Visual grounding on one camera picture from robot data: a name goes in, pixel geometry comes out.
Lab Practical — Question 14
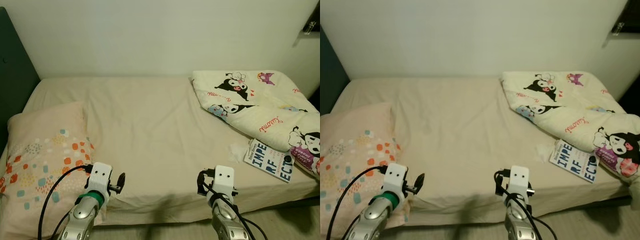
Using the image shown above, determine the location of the white tissue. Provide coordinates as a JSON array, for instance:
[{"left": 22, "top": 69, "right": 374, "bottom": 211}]
[
  {"left": 535, "top": 143, "right": 556, "bottom": 163},
  {"left": 228, "top": 143, "right": 251, "bottom": 161}
]

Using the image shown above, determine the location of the white book with blue letters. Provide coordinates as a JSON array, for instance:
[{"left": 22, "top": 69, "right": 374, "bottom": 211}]
[
  {"left": 248, "top": 138, "right": 294, "bottom": 184},
  {"left": 554, "top": 139, "right": 599, "bottom": 184}
]

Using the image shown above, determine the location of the bed with cream sheet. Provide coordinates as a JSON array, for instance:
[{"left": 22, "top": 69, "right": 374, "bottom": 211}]
[
  {"left": 320, "top": 76, "right": 635, "bottom": 227},
  {"left": 0, "top": 75, "right": 321, "bottom": 227}
]

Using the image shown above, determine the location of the pink patterned pillow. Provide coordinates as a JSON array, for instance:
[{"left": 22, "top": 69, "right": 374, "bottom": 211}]
[
  {"left": 320, "top": 102, "right": 408, "bottom": 240},
  {"left": 0, "top": 101, "right": 108, "bottom": 240}
]

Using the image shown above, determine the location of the cream cartoon print quilt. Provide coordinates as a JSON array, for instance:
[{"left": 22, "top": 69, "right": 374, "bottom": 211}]
[
  {"left": 501, "top": 70, "right": 640, "bottom": 183},
  {"left": 192, "top": 69, "right": 321, "bottom": 178}
]

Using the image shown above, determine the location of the dark teal headboard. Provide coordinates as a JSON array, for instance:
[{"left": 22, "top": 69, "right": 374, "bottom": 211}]
[
  {"left": 0, "top": 7, "right": 41, "bottom": 151},
  {"left": 320, "top": 27, "right": 351, "bottom": 113}
]

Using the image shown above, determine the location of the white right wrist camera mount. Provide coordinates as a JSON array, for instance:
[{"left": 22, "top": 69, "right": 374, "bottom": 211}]
[
  {"left": 207, "top": 166, "right": 236, "bottom": 198},
  {"left": 505, "top": 166, "right": 530, "bottom": 198}
]

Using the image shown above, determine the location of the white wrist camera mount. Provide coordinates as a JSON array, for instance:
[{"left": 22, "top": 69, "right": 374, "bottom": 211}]
[
  {"left": 85, "top": 162, "right": 113, "bottom": 203},
  {"left": 207, "top": 166, "right": 236, "bottom": 198},
  {"left": 505, "top": 166, "right": 530, "bottom": 198},
  {"left": 382, "top": 162, "right": 411, "bottom": 201}
]

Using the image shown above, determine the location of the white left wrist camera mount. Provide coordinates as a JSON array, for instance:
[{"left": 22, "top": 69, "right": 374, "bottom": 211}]
[
  {"left": 85, "top": 162, "right": 113, "bottom": 203},
  {"left": 382, "top": 162, "right": 411, "bottom": 201}
]

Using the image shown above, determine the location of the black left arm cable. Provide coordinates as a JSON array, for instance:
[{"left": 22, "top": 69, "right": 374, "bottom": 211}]
[
  {"left": 38, "top": 164, "right": 93, "bottom": 240},
  {"left": 339, "top": 166, "right": 388, "bottom": 240}
]

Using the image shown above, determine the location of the black wall fixture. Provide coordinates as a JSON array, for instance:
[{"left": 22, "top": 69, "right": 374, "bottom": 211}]
[
  {"left": 611, "top": 0, "right": 640, "bottom": 37},
  {"left": 300, "top": 2, "right": 321, "bottom": 38}
]

